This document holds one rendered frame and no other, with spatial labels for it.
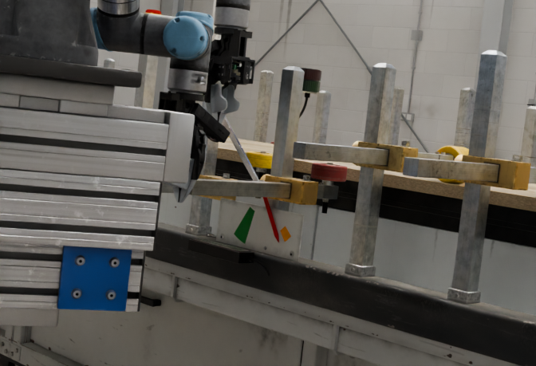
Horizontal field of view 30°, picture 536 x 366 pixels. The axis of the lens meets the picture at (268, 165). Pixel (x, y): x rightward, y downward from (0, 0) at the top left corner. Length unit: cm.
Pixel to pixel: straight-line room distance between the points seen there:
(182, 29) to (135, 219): 59
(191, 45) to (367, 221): 52
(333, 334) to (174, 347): 83
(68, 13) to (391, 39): 932
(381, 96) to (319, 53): 901
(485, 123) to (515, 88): 791
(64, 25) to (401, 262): 119
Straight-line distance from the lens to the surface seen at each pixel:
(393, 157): 197
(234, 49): 216
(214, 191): 199
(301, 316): 218
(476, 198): 187
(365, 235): 202
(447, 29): 1019
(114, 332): 305
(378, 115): 201
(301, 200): 213
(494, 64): 187
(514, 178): 182
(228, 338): 267
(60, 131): 125
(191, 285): 243
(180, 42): 179
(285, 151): 218
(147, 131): 127
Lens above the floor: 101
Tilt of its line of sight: 3 degrees down
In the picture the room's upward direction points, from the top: 7 degrees clockwise
